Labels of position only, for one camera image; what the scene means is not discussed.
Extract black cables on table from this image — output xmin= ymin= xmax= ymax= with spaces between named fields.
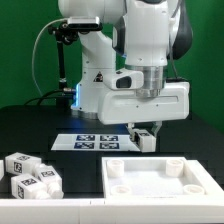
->
xmin=23 ymin=87 xmax=78 ymax=106

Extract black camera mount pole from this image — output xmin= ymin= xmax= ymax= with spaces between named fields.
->
xmin=48 ymin=22 xmax=78 ymax=108

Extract white square tabletop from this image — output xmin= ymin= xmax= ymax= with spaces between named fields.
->
xmin=102 ymin=157 xmax=220 ymax=198

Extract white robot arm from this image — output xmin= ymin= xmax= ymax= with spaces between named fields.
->
xmin=58 ymin=0 xmax=192 ymax=140

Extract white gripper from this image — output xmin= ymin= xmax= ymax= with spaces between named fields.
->
xmin=98 ymin=82 xmax=190 ymax=142

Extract white sheet with tags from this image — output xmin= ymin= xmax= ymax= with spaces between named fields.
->
xmin=52 ymin=134 xmax=138 ymax=151

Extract grey camera on mount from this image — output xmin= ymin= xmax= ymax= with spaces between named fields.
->
xmin=67 ymin=17 xmax=102 ymax=32

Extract grey cable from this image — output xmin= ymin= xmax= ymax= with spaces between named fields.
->
xmin=31 ymin=18 xmax=69 ymax=98

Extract white part at left edge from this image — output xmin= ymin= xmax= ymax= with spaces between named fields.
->
xmin=0 ymin=160 xmax=4 ymax=181

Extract white obstacle fence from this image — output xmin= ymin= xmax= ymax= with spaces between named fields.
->
xmin=0 ymin=159 xmax=224 ymax=224

